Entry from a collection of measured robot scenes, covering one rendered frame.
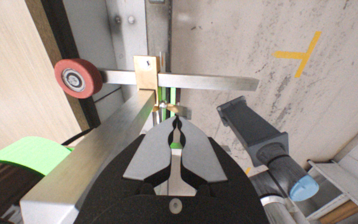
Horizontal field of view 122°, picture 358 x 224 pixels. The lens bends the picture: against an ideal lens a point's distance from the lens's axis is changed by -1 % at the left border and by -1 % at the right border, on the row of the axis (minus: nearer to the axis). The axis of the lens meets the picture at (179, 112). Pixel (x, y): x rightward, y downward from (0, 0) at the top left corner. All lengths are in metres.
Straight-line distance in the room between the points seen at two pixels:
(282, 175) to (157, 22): 0.92
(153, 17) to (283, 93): 1.50
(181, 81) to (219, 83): 0.09
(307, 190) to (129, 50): 1.05
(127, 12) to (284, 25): 1.26
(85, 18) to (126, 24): 0.14
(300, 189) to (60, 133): 0.99
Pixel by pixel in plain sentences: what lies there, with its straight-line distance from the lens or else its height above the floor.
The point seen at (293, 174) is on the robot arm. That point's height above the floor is 0.80.
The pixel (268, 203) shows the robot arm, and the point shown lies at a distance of 0.83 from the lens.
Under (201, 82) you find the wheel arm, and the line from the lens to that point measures 0.27.
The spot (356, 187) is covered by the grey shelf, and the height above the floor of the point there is 0.45.
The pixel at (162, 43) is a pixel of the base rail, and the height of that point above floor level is 0.70.
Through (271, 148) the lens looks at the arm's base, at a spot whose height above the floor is 0.64.
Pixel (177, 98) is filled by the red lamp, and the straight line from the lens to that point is 0.45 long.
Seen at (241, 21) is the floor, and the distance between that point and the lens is 1.26.
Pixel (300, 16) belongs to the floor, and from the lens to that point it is 1.54.
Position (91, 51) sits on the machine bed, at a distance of 0.46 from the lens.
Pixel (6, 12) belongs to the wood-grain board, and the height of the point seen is 0.90.
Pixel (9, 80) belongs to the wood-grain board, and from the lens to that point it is 0.44.
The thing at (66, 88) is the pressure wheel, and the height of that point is 0.91.
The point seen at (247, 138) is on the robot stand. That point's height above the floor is 0.52.
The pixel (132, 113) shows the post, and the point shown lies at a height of 0.99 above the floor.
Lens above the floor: 1.12
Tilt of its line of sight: 62 degrees down
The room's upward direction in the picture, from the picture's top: 179 degrees counter-clockwise
